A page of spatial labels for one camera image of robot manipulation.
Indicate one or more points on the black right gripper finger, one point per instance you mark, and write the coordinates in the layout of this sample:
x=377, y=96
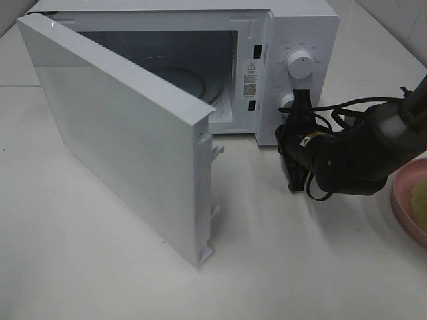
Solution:
x=302, y=101
x=296, y=175

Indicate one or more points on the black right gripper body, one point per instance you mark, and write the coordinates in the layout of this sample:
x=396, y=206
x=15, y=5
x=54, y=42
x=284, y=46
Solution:
x=307, y=143

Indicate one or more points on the pink round plate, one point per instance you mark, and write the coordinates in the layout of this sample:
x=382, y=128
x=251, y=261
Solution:
x=405, y=179

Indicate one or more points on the white bread sandwich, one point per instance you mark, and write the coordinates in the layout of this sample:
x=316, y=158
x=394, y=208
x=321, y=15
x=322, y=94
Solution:
x=418, y=204

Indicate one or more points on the white microwave door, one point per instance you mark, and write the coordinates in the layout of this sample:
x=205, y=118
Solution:
x=145, y=138

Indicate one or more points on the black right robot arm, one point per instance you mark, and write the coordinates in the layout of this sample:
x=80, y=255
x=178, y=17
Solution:
x=379, y=135

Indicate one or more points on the lower white timer knob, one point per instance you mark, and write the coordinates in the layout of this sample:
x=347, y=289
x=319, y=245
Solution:
x=286, y=101

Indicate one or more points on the upper white power knob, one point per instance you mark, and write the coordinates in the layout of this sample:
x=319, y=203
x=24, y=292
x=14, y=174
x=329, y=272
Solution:
x=300, y=63

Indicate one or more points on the white microwave oven body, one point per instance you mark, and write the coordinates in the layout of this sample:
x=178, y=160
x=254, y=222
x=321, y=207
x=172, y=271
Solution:
x=245, y=42

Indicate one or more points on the glass microwave turntable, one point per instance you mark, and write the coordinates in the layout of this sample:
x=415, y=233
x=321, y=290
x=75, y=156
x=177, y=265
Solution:
x=194, y=77

